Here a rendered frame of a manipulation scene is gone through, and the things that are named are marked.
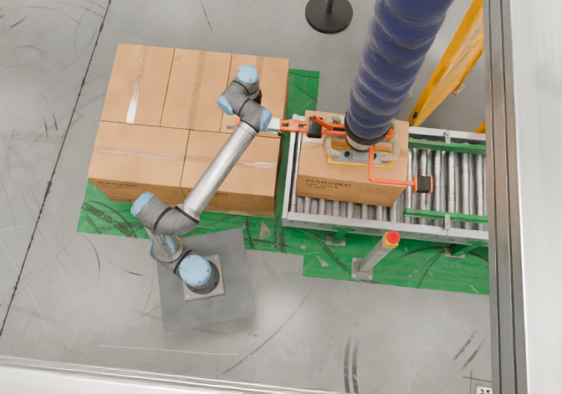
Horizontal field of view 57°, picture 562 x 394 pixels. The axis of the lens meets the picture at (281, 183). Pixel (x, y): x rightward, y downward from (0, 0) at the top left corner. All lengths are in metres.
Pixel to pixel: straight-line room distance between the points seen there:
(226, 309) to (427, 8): 1.91
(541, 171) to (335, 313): 3.05
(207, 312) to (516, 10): 2.42
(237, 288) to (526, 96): 2.36
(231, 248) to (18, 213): 1.83
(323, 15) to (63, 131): 2.27
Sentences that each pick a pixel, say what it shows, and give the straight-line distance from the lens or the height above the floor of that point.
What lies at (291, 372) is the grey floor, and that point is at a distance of 3.64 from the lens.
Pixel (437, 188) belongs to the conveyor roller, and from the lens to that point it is 3.40.
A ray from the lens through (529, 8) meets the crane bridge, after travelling 0.81.
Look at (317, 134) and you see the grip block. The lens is 2.62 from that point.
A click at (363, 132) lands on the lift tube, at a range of 2.45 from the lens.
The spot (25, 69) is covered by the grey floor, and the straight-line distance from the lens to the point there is 4.69.
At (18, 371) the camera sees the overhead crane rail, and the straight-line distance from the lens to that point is 0.47.
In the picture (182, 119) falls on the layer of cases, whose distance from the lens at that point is 3.49.
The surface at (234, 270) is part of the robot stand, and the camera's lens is 2.93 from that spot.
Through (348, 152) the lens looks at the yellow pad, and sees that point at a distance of 2.71.
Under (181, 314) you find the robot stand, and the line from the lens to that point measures 2.94.
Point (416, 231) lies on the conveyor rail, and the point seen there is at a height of 0.59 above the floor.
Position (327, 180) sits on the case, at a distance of 2.89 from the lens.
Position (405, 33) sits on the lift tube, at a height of 2.23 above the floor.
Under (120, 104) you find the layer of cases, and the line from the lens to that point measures 3.63.
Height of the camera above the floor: 3.64
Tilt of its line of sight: 72 degrees down
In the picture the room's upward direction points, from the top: 1 degrees clockwise
